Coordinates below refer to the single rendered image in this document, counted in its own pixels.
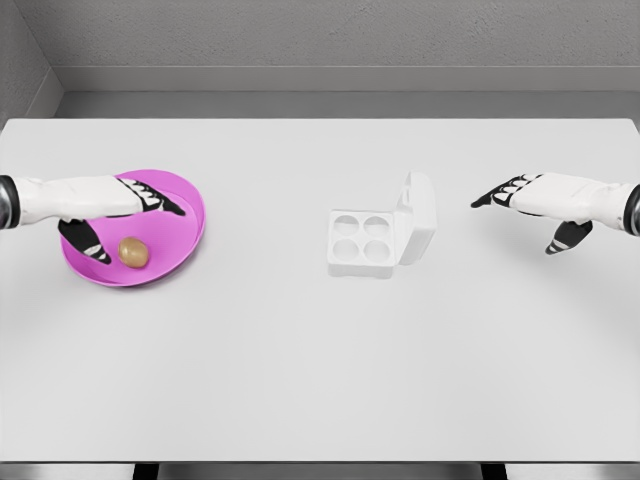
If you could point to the brown egg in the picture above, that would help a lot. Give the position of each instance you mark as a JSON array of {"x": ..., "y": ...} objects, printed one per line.
[{"x": 133, "y": 251}]

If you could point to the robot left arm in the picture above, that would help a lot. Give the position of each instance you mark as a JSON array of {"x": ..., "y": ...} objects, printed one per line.
[{"x": 27, "y": 202}]

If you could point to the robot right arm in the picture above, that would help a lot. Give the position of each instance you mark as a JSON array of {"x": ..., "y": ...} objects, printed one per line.
[{"x": 617, "y": 205}]

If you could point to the pink round plate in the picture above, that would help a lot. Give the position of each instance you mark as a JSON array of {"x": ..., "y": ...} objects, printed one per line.
[{"x": 165, "y": 235}]

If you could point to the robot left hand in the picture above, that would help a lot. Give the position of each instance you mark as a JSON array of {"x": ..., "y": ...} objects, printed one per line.
[{"x": 107, "y": 200}]

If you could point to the white egg box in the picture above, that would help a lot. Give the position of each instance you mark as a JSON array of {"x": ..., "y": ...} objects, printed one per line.
[{"x": 380, "y": 235}]

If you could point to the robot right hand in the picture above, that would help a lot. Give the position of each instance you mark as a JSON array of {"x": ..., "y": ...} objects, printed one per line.
[{"x": 550, "y": 197}]

